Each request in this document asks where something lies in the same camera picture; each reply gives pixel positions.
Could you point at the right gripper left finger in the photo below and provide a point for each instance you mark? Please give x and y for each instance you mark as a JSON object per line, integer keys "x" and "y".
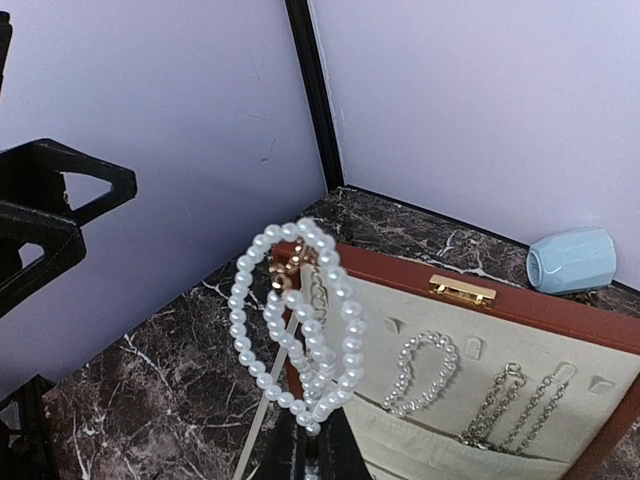
{"x": 285, "y": 458}

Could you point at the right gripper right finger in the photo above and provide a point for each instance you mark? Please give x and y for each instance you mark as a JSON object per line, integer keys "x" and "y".
{"x": 339, "y": 455}

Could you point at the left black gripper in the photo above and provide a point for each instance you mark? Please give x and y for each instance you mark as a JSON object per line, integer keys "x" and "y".
{"x": 15, "y": 200}

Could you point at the large red jewelry box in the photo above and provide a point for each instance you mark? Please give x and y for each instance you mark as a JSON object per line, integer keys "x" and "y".
{"x": 439, "y": 376}

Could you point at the light blue faceted cup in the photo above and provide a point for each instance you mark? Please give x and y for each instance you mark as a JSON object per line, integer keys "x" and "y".
{"x": 573, "y": 261}

